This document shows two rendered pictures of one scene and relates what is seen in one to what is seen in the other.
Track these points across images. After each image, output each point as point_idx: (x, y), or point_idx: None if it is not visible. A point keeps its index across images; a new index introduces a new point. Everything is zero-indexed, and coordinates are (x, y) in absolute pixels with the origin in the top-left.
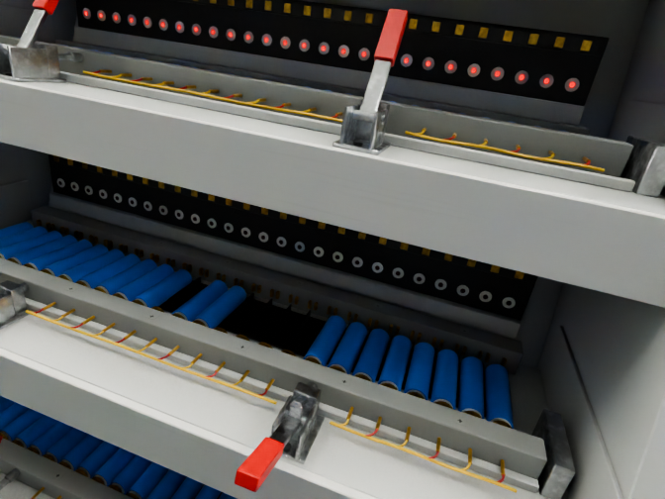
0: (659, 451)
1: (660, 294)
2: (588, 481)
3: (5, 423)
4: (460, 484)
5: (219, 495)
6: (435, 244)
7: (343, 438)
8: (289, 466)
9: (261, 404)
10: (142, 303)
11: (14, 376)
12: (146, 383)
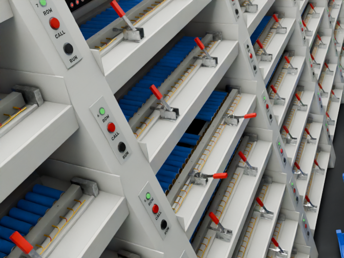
0: (249, 70)
1: (237, 52)
2: (242, 85)
3: None
4: (239, 103)
5: None
6: (226, 70)
7: None
8: (240, 123)
9: (224, 128)
10: (193, 149)
11: None
12: (220, 146)
